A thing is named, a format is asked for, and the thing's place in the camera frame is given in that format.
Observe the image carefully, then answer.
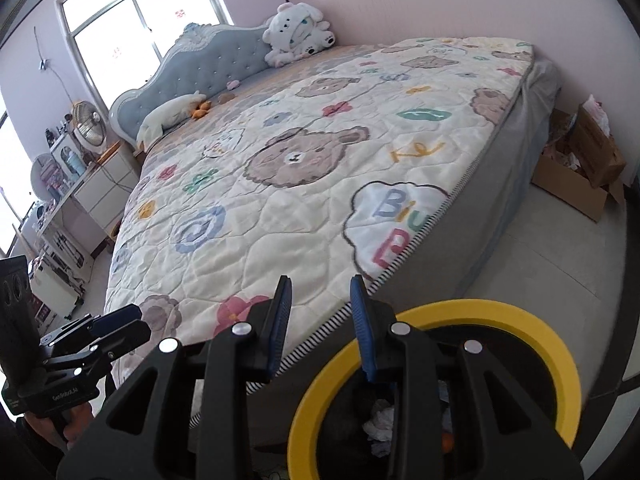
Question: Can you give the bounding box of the yellow rimmed black trash bin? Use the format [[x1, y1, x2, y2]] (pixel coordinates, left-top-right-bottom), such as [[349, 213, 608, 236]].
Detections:
[[287, 299, 582, 480]]

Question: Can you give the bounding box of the white suitcase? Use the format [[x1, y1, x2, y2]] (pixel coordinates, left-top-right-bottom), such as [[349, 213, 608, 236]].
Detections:
[[30, 255, 83, 318]]

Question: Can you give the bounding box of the white desktop organizer cabinet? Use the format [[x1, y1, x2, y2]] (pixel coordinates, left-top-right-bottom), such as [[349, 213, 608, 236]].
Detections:
[[50, 132, 81, 181]]

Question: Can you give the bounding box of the brown cardboard box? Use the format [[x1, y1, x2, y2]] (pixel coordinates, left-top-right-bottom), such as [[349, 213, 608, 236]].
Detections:
[[531, 95, 627, 222]]

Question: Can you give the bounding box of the round vanity mirror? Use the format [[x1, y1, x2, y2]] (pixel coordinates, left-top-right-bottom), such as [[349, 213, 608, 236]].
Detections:
[[30, 155, 61, 199]]

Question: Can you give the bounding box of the person's left forearm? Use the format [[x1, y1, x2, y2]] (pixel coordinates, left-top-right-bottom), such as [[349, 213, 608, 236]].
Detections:
[[0, 400, 68, 480]]

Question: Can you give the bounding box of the side window with grey frame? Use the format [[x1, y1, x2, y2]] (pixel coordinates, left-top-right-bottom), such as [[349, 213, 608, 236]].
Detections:
[[0, 95, 26, 256]]

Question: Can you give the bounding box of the large window with grey frame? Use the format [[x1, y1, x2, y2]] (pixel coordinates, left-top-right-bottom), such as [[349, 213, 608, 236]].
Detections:
[[57, 0, 236, 111]]

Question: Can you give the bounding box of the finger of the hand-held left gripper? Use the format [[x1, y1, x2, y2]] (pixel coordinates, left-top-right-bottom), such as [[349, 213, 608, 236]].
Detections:
[[50, 322, 152, 377], [44, 304, 144, 350]]

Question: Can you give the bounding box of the bed with blue tufted headboard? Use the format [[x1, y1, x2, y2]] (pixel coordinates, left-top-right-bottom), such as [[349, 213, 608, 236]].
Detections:
[[102, 22, 563, 421]]

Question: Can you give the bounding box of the black hanging wall cable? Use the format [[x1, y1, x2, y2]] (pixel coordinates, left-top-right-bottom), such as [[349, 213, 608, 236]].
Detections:
[[32, 25, 81, 107]]

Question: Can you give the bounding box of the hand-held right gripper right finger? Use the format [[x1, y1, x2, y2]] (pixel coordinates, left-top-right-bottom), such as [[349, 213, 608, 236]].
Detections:
[[349, 274, 586, 480]]

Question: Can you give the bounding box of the white desk fan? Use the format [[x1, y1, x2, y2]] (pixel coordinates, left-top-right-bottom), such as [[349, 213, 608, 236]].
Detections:
[[71, 101, 108, 149]]

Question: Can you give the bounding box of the white drawer cabinet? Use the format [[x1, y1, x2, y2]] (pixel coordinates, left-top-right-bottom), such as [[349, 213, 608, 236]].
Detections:
[[72, 142, 141, 236]]

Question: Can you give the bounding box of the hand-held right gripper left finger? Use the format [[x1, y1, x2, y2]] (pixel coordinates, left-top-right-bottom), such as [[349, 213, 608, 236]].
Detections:
[[56, 275, 293, 480]]

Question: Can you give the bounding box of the white goose plush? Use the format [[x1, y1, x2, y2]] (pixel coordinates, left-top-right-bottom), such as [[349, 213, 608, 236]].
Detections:
[[136, 91, 213, 143]]

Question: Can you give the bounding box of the white vanity desk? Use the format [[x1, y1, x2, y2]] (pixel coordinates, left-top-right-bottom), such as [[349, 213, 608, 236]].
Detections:
[[30, 175, 101, 286]]

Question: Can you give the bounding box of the person's left hand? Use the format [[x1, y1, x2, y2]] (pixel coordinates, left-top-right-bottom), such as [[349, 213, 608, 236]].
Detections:
[[25, 402, 96, 448]]

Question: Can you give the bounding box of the white plush dog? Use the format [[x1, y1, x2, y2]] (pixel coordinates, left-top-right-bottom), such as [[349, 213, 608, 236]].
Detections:
[[262, 2, 336, 67]]

